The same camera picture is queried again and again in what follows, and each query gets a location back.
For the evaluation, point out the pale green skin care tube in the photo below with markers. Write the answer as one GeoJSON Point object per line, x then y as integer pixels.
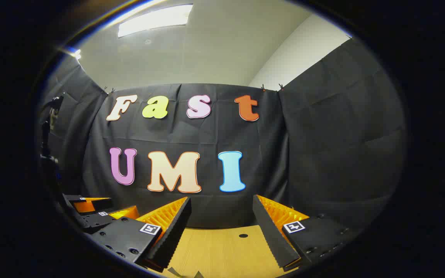
{"type": "Point", "coordinates": [198, 274]}

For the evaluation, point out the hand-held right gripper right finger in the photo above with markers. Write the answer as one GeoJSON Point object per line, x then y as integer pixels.
{"type": "Point", "coordinates": [270, 231]}

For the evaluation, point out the black backdrop cloth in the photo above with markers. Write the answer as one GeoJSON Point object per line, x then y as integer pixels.
{"type": "Point", "coordinates": [323, 135]}

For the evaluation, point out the white skin care tube green label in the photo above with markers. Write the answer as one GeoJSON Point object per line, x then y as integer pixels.
{"type": "Point", "coordinates": [174, 272]}

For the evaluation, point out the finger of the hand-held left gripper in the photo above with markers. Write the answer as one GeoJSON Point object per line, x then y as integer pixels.
{"type": "Point", "coordinates": [99, 221]}
{"type": "Point", "coordinates": [99, 204]}

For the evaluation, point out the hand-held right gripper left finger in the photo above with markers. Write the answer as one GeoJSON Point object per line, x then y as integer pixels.
{"type": "Point", "coordinates": [174, 231]}

